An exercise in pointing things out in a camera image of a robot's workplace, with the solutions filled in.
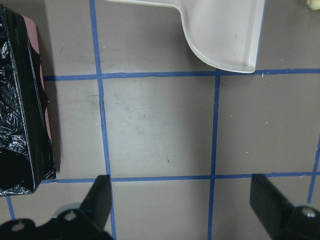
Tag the peanut-shaped bread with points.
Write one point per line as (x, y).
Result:
(313, 4)

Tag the pink bin black liner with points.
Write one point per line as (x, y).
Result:
(26, 152)

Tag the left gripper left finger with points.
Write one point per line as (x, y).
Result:
(98, 202)

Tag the beige plastic dustpan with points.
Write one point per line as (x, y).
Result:
(223, 34)

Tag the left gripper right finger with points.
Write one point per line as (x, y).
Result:
(270, 206)

